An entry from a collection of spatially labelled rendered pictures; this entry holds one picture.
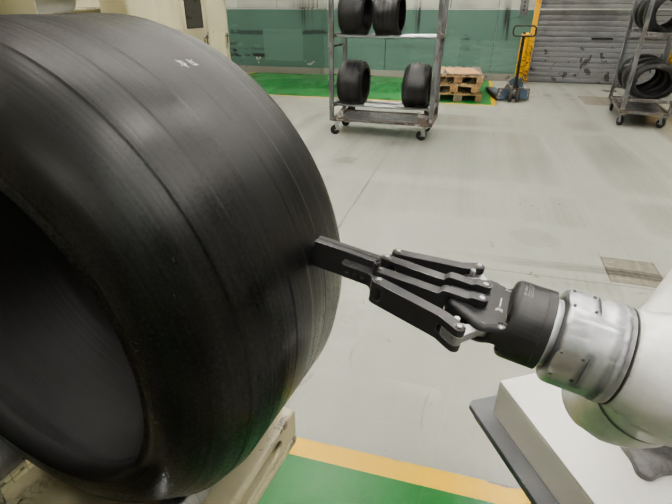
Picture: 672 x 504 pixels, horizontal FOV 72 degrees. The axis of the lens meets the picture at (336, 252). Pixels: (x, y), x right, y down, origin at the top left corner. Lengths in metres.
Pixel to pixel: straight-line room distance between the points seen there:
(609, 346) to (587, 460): 0.61
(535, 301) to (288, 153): 0.28
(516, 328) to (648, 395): 0.11
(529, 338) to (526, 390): 0.68
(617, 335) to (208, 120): 0.39
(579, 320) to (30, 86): 0.47
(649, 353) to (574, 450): 0.61
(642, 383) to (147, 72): 0.49
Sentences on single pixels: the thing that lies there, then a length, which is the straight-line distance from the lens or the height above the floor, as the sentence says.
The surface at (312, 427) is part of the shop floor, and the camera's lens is 1.97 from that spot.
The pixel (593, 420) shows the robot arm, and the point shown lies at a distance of 0.59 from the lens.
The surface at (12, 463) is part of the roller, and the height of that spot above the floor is 0.90.
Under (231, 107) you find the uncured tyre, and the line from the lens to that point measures 0.48.
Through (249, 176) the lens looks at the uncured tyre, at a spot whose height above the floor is 1.34.
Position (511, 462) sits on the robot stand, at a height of 0.65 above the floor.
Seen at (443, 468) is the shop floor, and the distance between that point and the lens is 1.89.
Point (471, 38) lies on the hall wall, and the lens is 11.49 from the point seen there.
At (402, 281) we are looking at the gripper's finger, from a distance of 0.45.
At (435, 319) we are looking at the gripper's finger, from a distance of 0.42.
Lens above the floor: 1.48
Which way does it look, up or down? 28 degrees down
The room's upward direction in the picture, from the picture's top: straight up
